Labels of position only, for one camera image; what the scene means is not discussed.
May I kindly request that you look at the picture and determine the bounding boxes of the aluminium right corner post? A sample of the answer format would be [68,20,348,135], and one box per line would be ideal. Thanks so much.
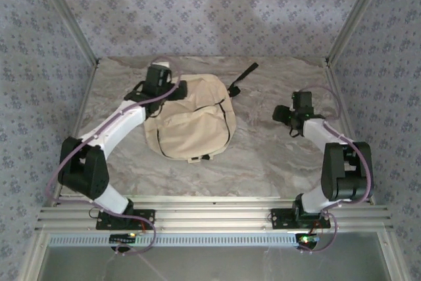
[324,0,394,65]

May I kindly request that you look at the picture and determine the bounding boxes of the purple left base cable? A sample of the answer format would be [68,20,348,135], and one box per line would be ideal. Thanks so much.
[113,214,157,257]

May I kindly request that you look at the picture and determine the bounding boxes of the aluminium frame bar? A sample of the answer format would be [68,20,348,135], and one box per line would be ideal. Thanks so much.
[377,230,407,281]
[18,230,51,281]

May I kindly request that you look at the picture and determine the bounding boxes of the controller circuit board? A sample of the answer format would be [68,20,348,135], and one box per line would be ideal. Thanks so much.
[297,234,320,246]
[109,232,137,244]

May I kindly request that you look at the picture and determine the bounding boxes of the left controller circuit board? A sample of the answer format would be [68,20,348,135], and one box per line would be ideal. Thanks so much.
[109,232,137,244]

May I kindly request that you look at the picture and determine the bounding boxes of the aluminium left side rail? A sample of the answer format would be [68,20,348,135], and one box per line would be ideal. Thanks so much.
[49,59,101,203]

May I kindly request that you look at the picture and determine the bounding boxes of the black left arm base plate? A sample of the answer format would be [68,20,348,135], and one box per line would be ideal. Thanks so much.
[95,207,157,231]

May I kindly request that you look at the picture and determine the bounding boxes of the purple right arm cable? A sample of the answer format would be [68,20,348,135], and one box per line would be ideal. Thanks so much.
[304,85,375,210]

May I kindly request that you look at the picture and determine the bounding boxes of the aluminium right lower frame bar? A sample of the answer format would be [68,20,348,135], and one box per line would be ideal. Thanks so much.
[377,230,407,281]

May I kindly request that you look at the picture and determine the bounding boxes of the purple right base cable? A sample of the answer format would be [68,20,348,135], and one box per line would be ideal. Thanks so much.
[299,211,337,256]

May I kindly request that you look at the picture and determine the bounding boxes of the right controller circuit board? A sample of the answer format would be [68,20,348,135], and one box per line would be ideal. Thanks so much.
[297,234,320,246]

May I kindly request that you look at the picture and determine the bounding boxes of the aluminium left corner post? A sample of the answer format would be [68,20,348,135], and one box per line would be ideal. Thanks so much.
[41,0,100,65]

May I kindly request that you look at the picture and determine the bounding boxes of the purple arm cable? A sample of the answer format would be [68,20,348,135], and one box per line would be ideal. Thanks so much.
[45,56,182,211]
[304,85,375,210]

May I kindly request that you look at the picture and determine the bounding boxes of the thin aluminium table edge rail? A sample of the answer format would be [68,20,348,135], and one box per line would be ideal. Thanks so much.
[56,196,376,207]

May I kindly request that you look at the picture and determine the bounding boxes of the grey slotted cable duct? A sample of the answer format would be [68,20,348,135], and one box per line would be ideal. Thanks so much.
[45,232,317,249]

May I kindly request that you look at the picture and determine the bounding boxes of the cream canvas backpack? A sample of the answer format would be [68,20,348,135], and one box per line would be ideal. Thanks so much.
[143,63,259,165]

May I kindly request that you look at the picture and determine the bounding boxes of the aluminium left lower frame bar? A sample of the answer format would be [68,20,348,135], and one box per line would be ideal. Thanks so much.
[18,230,51,281]

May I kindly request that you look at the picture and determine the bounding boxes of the aluminium corner post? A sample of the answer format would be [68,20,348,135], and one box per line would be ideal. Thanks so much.
[41,0,100,65]
[324,0,394,65]

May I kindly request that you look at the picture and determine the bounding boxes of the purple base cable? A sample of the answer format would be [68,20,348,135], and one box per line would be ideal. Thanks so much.
[113,214,157,257]
[299,211,337,256]

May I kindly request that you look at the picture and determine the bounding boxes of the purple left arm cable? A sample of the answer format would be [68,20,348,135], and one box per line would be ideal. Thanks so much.
[45,56,182,211]

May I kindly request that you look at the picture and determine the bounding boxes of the wide aluminium base rail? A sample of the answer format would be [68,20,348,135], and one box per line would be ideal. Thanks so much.
[35,206,394,232]

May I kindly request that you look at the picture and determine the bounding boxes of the aluminium right side rail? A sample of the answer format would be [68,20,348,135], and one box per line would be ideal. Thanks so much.
[324,59,376,203]

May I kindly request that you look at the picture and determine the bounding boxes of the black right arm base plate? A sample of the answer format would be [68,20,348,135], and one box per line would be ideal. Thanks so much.
[270,207,332,230]

